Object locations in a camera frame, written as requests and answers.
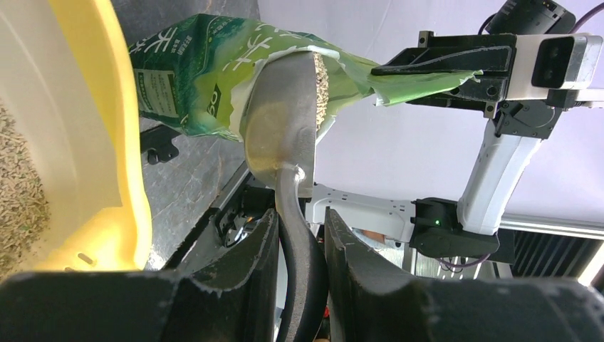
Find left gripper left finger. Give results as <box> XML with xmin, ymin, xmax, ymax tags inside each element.
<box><xmin>1</xmin><ymin>209</ymin><xmax>278</xmax><ymax>341</ymax></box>

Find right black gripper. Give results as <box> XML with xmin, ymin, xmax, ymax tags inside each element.
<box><xmin>371</xmin><ymin>31</ymin><xmax>561</xmax><ymax>140</ymax></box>

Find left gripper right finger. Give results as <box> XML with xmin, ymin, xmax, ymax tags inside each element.
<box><xmin>325</xmin><ymin>209</ymin><xmax>603</xmax><ymax>341</ymax></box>

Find grey metal scoop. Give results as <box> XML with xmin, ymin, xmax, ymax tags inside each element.
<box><xmin>242</xmin><ymin>52</ymin><xmax>328</xmax><ymax>341</ymax></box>

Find green litter bag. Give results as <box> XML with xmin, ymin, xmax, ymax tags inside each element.
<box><xmin>129</xmin><ymin>14</ymin><xmax>476</xmax><ymax>141</ymax></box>

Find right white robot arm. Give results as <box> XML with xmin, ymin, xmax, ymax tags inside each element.
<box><xmin>306</xmin><ymin>1</ymin><xmax>588</xmax><ymax>259</ymax></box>

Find yellow litter box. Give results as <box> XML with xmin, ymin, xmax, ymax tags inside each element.
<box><xmin>1</xmin><ymin>1</ymin><xmax>152</xmax><ymax>271</ymax></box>

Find black bag clip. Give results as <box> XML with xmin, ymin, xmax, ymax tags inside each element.
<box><xmin>140</xmin><ymin>125</ymin><xmax>181</xmax><ymax>165</ymax></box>

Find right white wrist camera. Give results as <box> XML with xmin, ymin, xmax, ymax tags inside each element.
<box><xmin>506</xmin><ymin>33</ymin><xmax>603</xmax><ymax>108</ymax></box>

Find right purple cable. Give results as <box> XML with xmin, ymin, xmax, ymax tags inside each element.
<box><xmin>436</xmin><ymin>2</ymin><xmax>604</xmax><ymax>271</ymax></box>

